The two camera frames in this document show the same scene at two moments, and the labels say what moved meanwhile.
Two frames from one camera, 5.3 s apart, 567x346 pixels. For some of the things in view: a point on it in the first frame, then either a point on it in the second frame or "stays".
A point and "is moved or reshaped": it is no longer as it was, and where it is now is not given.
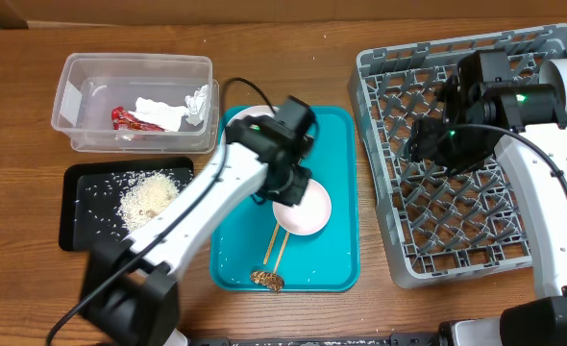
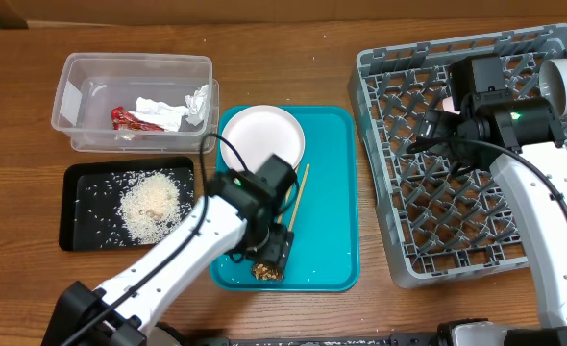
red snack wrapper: (123, 120) stays
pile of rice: (146, 197) stays
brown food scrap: (272, 280) is moved or reshaped
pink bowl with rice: (308, 217) is moved or reshaped
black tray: (105, 202) stays
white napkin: (168, 116) stays
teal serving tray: (326, 260) stays
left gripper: (295, 193) to (276, 249)
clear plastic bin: (137, 104) stays
